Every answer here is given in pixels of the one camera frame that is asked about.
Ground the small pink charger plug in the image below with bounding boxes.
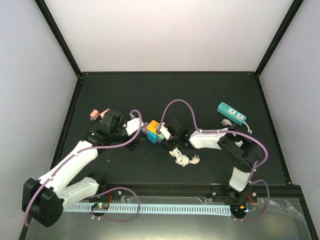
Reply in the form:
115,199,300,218
89,109,100,121

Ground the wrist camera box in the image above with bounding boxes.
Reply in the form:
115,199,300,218
159,123,171,140
125,117,144,136

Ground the blue cube socket adapter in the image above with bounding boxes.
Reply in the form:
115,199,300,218
147,131,158,144

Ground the black front rail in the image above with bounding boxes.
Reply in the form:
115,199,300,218
37,184,303,201

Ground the teal power strip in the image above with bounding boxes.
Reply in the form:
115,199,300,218
217,102,247,125

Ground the right circuit board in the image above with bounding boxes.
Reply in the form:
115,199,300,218
230,204,257,213

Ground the light blue slotted cable duct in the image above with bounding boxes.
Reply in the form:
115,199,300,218
65,202,231,217

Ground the left black frame post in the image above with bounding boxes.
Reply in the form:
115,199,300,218
34,0,82,77

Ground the left circuit board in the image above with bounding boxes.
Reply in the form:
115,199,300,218
91,202,110,211

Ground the right black frame post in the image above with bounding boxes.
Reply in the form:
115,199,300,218
254,0,304,77

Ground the pink cube socket adapter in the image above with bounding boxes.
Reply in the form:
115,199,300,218
99,108,110,119

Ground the green plug adapter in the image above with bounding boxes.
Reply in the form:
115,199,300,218
157,133,165,141

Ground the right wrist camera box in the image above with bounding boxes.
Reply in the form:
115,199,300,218
159,123,171,140

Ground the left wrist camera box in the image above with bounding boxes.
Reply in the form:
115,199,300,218
125,117,144,136

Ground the circuit board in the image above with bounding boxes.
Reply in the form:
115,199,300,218
230,204,257,213
91,202,110,211

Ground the white cord of purple strip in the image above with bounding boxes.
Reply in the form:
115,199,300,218
169,146,201,168

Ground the purple cable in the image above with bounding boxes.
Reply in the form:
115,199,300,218
23,108,144,227
158,99,271,222

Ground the black frame post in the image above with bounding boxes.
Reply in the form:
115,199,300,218
254,0,304,77
34,0,82,77

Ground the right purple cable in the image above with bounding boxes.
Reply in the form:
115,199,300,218
158,99,271,222

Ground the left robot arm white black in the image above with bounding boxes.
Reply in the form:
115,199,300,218
21,109,144,227

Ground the yellow cube socket adapter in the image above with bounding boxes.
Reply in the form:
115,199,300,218
146,120,159,134

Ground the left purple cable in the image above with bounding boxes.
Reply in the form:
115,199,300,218
23,108,144,227

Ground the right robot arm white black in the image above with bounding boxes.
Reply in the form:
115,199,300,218
159,119,268,202

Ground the white cord of teal strip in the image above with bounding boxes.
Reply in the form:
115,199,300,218
220,118,252,147

